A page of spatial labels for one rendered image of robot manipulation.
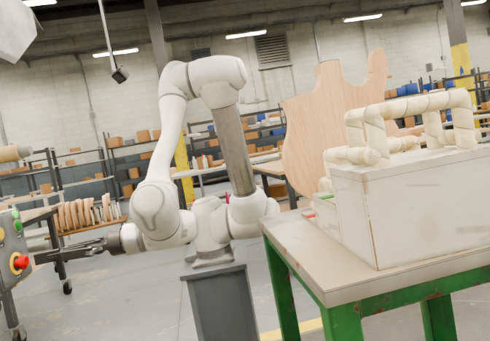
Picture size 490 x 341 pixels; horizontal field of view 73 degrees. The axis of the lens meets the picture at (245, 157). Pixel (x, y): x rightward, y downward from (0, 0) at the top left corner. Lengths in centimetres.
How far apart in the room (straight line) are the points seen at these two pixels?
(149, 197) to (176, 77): 56
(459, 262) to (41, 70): 1274
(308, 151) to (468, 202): 41
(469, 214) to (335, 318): 30
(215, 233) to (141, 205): 67
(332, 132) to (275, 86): 1134
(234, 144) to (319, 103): 43
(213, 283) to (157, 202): 73
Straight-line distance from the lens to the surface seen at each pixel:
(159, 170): 89
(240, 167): 129
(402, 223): 64
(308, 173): 94
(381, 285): 62
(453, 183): 68
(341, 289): 60
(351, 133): 68
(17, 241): 115
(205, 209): 141
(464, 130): 71
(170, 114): 116
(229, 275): 143
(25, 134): 1292
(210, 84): 119
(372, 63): 104
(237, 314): 150
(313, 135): 94
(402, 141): 82
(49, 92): 1276
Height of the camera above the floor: 119
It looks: 3 degrees down
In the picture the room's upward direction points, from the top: 11 degrees counter-clockwise
